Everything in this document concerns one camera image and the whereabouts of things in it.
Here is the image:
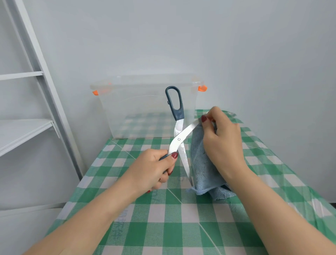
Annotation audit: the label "person's right hand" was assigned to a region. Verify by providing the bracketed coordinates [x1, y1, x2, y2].
[201, 106, 250, 184]

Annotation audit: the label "person's left hand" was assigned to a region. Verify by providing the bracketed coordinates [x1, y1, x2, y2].
[118, 149, 179, 204]

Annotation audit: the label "blue microfibre cloth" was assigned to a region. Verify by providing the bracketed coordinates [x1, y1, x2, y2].
[187, 122, 238, 201]

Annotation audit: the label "blue handled steel scissors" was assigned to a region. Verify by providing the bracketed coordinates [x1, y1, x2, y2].
[159, 86, 209, 187]

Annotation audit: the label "person's right forearm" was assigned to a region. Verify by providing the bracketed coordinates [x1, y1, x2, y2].
[231, 168, 336, 255]

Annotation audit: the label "person's left forearm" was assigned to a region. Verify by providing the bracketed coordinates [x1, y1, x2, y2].
[23, 181, 137, 255]

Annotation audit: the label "clear plastic storage box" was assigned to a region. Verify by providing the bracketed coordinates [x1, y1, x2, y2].
[90, 74, 208, 140]

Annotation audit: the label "green white checkered tablecloth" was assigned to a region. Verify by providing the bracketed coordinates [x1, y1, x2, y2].
[46, 109, 336, 255]

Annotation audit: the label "white metal shelf rack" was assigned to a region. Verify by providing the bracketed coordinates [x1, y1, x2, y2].
[0, 0, 84, 217]

